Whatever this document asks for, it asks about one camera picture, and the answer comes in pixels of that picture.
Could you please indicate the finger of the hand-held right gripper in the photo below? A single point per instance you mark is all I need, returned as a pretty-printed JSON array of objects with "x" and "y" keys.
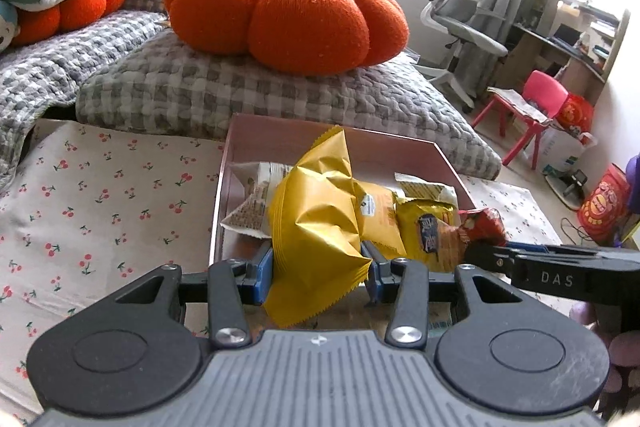
[
  {"x": 492, "y": 259},
  {"x": 530, "y": 247}
]

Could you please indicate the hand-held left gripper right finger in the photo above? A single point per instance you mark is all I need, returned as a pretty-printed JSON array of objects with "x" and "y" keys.
[{"x": 372, "y": 269}]

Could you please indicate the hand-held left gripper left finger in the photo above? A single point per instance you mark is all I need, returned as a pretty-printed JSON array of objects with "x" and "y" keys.
[{"x": 263, "y": 272}]

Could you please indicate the red snack packet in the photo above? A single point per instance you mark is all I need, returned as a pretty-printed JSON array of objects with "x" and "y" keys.
[{"x": 482, "y": 227}]

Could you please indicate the yellow snack packet white label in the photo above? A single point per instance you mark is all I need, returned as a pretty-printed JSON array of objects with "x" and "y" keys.
[{"x": 377, "y": 212}]

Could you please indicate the yellow snack packet blue label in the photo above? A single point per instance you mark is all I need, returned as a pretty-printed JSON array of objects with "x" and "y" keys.
[{"x": 432, "y": 234}]

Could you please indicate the large plain yellow snack bag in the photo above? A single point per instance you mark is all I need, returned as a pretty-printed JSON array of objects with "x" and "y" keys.
[{"x": 315, "y": 227}]

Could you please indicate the pink cardboard box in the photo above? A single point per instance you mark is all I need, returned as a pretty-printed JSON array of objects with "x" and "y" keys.
[{"x": 280, "y": 137}]

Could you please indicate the person's right hand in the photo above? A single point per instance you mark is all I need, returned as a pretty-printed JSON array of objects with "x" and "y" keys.
[{"x": 625, "y": 352}]

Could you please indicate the white green snack packet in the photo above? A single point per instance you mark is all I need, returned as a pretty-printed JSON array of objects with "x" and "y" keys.
[
  {"x": 255, "y": 207},
  {"x": 425, "y": 192}
]

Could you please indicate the red printed bag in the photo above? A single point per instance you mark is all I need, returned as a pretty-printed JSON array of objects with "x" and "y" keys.
[
  {"x": 605, "y": 207},
  {"x": 575, "y": 114}
]

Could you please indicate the black device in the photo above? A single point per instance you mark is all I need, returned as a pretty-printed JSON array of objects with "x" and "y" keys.
[{"x": 572, "y": 187}]

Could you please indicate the purple hat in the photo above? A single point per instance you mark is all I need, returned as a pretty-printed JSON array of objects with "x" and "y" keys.
[{"x": 634, "y": 182}]

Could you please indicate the newspaper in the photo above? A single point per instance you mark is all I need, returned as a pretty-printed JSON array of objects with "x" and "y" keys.
[{"x": 520, "y": 104}]

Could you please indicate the pink child chair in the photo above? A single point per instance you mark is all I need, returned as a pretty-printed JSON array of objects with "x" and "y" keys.
[{"x": 542, "y": 94}]

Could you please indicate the grey checked cushion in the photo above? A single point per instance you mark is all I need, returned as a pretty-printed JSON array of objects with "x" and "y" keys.
[{"x": 200, "y": 97}]

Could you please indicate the wooden desk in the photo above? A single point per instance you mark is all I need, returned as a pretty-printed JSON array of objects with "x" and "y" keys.
[{"x": 550, "y": 57}]

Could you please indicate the grey office chair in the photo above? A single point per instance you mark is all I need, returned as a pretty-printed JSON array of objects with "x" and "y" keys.
[{"x": 460, "y": 22}]

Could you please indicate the large orange pumpkin cushion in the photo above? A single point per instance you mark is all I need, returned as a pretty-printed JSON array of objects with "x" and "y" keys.
[{"x": 290, "y": 12}]

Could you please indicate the grey checked blanket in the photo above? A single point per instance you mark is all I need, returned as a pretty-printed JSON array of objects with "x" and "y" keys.
[{"x": 50, "y": 67}]

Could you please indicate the small orange pumpkin cushion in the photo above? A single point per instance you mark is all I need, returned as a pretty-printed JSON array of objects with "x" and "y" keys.
[{"x": 75, "y": 9}]

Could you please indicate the plush toy face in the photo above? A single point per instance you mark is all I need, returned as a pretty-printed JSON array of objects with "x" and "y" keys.
[{"x": 7, "y": 27}]

